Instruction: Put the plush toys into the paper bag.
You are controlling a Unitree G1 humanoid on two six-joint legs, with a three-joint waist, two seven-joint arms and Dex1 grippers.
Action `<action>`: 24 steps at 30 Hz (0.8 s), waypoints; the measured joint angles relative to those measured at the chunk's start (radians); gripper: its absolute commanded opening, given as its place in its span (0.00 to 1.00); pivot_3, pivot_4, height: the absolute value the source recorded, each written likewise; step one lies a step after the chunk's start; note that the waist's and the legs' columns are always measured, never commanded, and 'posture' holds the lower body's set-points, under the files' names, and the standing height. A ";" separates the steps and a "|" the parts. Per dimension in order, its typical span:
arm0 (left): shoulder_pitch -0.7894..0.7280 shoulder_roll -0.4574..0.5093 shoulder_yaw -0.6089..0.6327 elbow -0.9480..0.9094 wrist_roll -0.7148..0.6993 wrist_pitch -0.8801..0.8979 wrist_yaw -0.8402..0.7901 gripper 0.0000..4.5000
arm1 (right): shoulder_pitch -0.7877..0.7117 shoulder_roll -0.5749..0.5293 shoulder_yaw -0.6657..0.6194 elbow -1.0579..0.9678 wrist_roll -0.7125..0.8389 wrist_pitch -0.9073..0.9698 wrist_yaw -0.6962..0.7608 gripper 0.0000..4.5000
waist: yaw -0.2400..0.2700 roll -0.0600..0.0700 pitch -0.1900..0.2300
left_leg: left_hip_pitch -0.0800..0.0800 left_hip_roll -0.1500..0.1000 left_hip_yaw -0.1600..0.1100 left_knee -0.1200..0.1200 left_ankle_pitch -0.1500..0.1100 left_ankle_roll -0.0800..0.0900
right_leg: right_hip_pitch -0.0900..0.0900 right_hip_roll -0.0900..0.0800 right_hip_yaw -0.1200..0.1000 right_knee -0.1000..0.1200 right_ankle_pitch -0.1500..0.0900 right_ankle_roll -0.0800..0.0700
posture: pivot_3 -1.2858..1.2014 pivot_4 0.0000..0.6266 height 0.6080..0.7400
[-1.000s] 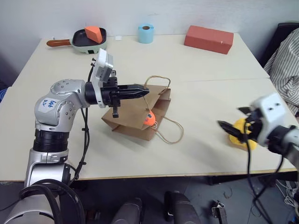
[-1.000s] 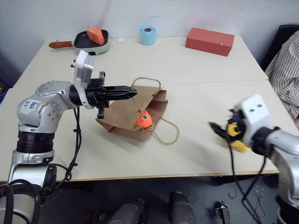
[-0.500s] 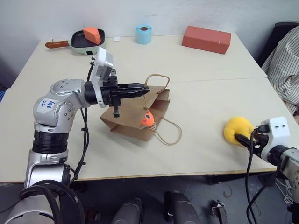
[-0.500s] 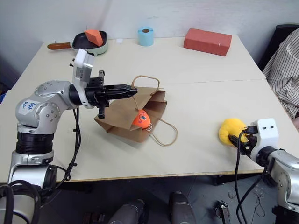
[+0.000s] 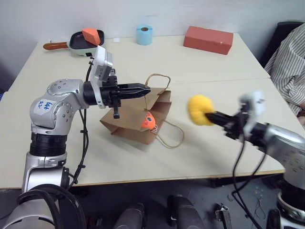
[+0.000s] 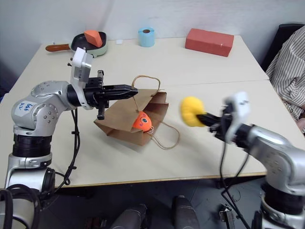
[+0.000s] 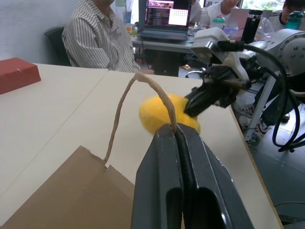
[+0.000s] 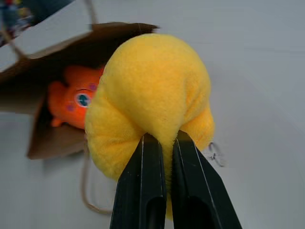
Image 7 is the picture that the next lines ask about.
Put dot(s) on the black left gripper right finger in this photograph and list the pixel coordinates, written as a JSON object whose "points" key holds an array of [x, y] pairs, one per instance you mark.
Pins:
{"points": [[209, 176]]}

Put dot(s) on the clear plastic bottle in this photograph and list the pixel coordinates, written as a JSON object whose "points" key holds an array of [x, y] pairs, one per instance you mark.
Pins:
{"points": [[204, 17]]}

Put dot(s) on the black office chair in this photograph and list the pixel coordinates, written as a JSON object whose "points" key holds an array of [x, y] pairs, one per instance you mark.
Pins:
{"points": [[54, 45]]}

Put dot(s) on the pink laptop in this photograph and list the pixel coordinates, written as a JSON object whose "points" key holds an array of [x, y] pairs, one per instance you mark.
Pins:
{"points": [[238, 19]]}

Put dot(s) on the teal water bottle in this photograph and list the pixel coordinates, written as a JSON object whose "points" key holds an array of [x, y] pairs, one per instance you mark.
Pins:
{"points": [[294, 20]]}

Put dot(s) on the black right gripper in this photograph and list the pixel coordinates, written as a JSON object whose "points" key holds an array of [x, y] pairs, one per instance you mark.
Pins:
{"points": [[228, 83]]}

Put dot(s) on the black tumbler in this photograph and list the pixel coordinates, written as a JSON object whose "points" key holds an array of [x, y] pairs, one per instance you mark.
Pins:
{"points": [[251, 26]]}

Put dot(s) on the person in white shirt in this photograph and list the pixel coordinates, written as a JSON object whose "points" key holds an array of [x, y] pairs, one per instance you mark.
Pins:
{"points": [[226, 7]]}

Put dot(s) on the grey background desk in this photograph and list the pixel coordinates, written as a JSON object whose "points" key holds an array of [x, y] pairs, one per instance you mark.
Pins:
{"points": [[162, 45]]}

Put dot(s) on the yellow plush toy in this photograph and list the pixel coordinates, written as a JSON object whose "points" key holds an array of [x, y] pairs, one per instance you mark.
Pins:
{"points": [[155, 112]]}

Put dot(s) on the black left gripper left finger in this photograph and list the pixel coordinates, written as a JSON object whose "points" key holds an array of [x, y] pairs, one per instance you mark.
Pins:
{"points": [[155, 181]]}

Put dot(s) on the red box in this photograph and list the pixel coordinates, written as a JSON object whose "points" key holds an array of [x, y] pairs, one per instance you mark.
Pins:
{"points": [[16, 74]]}

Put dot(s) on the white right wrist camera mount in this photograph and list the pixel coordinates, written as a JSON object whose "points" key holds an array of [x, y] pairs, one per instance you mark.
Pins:
{"points": [[209, 40]]}

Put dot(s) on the white sneaker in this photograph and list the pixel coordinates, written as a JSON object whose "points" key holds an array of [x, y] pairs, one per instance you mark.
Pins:
{"points": [[261, 127]]}

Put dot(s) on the person in dark-trimmed shirt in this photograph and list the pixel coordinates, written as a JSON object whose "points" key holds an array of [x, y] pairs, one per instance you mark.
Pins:
{"points": [[281, 14]]}

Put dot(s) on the white bottle with teal lid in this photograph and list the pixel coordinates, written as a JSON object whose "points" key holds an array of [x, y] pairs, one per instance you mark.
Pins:
{"points": [[218, 22]]}

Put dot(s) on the person in striped shirt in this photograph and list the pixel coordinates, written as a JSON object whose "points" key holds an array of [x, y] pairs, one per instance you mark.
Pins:
{"points": [[95, 40]]}

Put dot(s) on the brown paper bag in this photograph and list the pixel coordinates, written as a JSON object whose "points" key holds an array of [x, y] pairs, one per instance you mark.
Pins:
{"points": [[71, 195]]}

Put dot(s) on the open laptop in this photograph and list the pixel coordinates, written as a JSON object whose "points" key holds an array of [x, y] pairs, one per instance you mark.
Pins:
{"points": [[164, 19]]}

